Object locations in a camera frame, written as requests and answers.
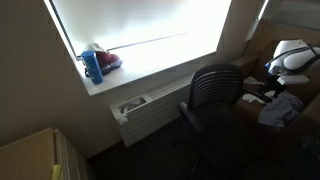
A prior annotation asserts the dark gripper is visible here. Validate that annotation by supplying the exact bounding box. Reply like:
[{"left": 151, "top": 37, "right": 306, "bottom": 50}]
[{"left": 263, "top": 73, "right": 288, "bottom": 98}]

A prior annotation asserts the black office chair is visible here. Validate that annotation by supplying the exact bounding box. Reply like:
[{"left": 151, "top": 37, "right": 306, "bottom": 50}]
[{"left": 177, "top": 63, "right": 288, "bottom": 180}]

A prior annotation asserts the grey blue garment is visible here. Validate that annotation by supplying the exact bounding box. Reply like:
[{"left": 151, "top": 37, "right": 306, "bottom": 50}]
[{"left": 257, "top": 90, "right": 304, "bottom": 128}]

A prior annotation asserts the white crumpled cloth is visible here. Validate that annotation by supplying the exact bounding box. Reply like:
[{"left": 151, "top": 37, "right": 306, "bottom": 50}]
[{"left": 241, "top": 75, "right": 285, "bottom": 105}]

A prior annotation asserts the brown wooden desk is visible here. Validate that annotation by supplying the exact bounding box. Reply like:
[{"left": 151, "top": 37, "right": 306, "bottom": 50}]
[{"left": 232, "top": 39, "right": 320, "bottom": 159}]

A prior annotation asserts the window with grey blind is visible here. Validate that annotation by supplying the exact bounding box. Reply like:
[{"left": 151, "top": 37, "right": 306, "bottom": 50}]
[{"left": 258, "top": 0, "right": 320, "bottom": 33}]

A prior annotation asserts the bright window with sill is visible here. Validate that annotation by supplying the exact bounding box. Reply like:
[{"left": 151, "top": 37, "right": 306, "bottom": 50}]
[{"left": 43, "top": 0, "right": 233, "bottom": 97}]

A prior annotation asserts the red sneaker shoe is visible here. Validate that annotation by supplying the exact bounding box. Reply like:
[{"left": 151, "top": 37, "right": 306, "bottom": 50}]
[{"left": 95, "top": 51, "right": 124, "bottom": 76}]

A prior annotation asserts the blue drink bottle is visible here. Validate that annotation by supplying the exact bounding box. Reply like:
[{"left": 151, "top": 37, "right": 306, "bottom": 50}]
[{"left": 80, "top": 50, "right": 104, "bottom": 85}]

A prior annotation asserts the white cloth behind shoe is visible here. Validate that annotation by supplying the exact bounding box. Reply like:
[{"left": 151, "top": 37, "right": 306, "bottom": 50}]
[{"left": 83, "top": 42, "right": 107, "bottom": 56}]

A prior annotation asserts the white panel stack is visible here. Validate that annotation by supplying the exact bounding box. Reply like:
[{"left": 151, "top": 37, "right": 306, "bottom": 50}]
[{"left": 53, "top": 128, "right": 96, "bottom": 180}]

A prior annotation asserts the yellow small item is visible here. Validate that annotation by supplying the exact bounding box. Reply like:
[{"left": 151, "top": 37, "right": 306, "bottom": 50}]
[{"left": 51, "top": 164, "right": 63, "bottom": 180}]

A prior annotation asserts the light wooden cabinet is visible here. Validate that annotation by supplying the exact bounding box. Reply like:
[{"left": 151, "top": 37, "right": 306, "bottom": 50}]
[{"left": 0, "top": 127, "right": 56, "bottom": 180}]

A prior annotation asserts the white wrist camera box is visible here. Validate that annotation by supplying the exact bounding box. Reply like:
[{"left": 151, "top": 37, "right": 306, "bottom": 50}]
[{"left": 276, "top": 74, "right": 311, "bottom": 86}]

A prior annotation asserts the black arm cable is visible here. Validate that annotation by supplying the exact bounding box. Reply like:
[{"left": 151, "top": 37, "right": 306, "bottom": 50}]
[{"left": 265, "top": 45, "right": 320, "bottom": 69}]

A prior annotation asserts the white wall radiator unit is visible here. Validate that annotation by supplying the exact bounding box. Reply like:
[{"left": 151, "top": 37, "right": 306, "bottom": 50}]
[{"left": 109, "top": 71, "right": 196, "bottom": 148}]

